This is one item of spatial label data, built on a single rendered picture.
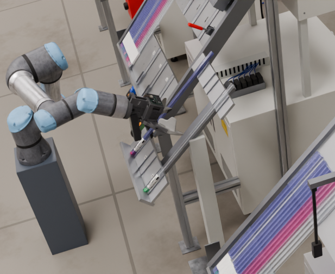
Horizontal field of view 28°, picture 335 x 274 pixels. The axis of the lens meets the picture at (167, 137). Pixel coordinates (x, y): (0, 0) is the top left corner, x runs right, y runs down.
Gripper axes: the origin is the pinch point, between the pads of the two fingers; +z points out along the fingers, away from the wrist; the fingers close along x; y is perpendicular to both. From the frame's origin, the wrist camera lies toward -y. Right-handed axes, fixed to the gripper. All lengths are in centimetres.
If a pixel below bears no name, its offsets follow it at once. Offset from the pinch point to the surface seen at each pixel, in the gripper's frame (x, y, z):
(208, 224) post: 8, -49, 37
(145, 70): 68, -17, 12
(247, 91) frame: 50, -7, 52
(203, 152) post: 8.1, -15.0, 19.6
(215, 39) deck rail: 34.7, 18.2, 18.8
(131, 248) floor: 43, -97, 30
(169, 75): 48, -7, 14
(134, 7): 135, -17, 23
